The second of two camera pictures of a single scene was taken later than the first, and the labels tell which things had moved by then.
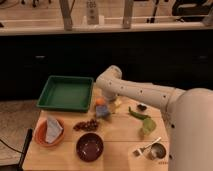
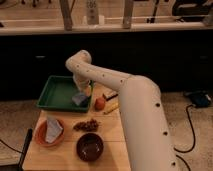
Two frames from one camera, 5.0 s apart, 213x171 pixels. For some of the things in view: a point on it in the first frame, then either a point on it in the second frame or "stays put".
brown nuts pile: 89,125 stays put
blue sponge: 101,109 to 81,100
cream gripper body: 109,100 to 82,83
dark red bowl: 89,147 stays put
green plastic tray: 66,93 stays put
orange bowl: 40,132 stays put
